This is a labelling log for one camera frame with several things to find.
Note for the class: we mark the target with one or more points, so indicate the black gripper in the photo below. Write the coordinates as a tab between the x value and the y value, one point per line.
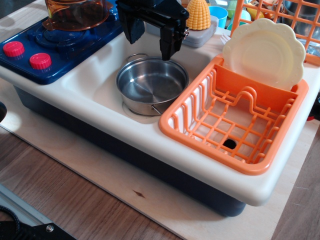
133	14

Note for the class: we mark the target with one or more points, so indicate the stainless steel pan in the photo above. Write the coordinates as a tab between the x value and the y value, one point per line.
149	85

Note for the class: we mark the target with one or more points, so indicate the cream toy sink unit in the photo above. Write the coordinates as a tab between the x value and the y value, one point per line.
87	101

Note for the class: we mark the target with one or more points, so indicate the orange plastic drying rack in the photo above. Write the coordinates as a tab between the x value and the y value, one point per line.
232	119

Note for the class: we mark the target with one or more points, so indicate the grey toy faucet base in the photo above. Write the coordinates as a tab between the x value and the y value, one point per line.
197	38

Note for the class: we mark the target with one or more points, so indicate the yellow toy corn cob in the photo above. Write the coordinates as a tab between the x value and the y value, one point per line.
199	15

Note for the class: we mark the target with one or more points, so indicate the light blue plastic cup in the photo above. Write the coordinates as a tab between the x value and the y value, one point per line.
220	13

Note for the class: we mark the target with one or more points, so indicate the white plastic toy fork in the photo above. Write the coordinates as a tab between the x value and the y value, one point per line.
224	39

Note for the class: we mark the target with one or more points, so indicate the transparent orange plastic pot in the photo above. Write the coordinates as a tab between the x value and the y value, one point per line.
76	15

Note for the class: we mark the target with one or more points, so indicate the right red stove knob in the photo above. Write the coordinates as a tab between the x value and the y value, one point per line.
40	61

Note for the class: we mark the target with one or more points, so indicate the red stove knob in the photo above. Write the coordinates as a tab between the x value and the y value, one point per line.
40	61
13	49

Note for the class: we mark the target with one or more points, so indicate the blue toy stove top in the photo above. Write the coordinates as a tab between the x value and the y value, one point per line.
67	49

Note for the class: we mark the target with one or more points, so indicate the cream scalloped plastic plate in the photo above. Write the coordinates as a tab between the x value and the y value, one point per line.
266	52

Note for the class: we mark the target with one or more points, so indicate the left red stove knob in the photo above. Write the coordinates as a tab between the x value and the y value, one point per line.
13	49

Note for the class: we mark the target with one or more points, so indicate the orange plastic grid basket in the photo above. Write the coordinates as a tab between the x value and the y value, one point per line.
303	16

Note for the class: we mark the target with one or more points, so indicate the light plywood base board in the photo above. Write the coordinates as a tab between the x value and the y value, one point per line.
95	196

